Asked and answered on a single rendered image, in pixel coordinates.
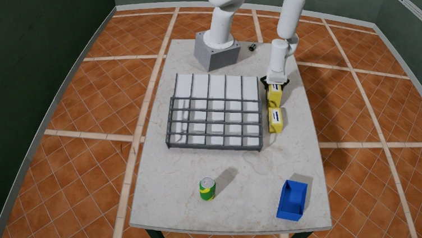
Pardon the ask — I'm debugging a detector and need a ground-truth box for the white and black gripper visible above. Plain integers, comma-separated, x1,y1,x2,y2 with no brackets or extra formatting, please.
260,66,290,92

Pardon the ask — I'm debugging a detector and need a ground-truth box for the yellow butter carton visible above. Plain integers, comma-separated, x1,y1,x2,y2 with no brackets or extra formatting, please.
265,92,280,110
267,107,283,133
267,84,282,102

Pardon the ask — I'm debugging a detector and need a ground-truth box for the blue open box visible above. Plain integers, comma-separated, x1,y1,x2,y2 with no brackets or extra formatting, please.
276,181,308,221

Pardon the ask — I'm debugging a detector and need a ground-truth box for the green and yellow drink can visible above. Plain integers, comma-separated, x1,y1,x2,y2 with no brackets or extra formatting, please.
199,177,215,201

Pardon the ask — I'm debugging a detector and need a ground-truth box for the grey metal grid rack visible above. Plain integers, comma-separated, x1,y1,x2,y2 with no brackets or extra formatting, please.
170,99,259,147

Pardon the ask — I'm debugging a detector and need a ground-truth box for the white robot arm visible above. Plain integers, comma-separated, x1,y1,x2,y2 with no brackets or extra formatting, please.
203,0,305,83

